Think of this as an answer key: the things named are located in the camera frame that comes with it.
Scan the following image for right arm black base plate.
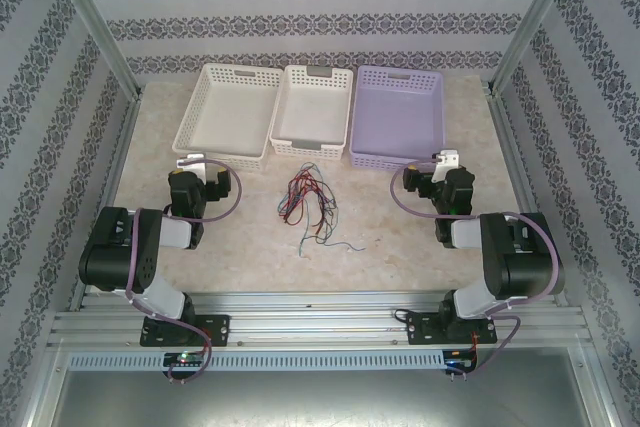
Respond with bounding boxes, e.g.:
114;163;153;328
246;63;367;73
405;311;499;347

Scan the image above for right aluminium frame post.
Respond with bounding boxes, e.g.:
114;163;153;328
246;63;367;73
487;0;586;96

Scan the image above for circuit board with green light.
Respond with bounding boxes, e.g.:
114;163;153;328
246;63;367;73
163;351;207;369

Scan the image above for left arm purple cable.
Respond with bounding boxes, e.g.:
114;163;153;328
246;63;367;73
124;159;245;383

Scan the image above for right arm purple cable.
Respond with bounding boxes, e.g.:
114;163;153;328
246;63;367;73
391;156;560;381

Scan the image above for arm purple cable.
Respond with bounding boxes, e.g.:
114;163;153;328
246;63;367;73
391;156;560;381
124;159;245;383

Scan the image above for white basket with grey handles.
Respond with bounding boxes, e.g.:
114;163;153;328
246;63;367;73
268;64;355;162

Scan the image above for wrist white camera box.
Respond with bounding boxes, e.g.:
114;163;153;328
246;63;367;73
430;148;462;184
176;152;207;182

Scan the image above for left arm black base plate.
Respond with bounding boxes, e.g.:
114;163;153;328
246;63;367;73
139;314;232;348

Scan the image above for white slotted cable duct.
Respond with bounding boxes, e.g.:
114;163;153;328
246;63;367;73
67;350;446;373

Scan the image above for purple plastic basket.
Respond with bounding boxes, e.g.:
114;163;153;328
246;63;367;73
348;64;447;171

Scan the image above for left aluminium side rail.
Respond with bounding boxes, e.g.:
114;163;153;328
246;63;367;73
67;94;144;313

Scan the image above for aluminium mounting rail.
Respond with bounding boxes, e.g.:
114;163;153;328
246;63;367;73
48;290;589;351

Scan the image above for bundle of coloured wires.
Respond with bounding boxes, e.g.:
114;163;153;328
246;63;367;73
299;161;367;252

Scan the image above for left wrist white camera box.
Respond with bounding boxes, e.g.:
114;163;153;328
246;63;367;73
176;152;207;182

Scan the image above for grey metal panel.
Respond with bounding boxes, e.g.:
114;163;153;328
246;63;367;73
49;346;601;427

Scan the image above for thin blue cable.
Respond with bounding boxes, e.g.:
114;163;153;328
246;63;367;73
278;161;321;258

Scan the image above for left aluminium frame post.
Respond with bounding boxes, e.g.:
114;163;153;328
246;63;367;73
44;0;144;98

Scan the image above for wide white plastic basket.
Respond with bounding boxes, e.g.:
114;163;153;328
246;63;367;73
171;62;285;172

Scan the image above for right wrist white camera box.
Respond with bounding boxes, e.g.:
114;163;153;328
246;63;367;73
430;148;462;184

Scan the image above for circuit board with blue light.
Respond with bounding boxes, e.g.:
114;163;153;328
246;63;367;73
443;348;479;373

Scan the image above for aluminium frame post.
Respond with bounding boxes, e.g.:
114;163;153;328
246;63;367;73
487;0;586;96
44;0;144;98

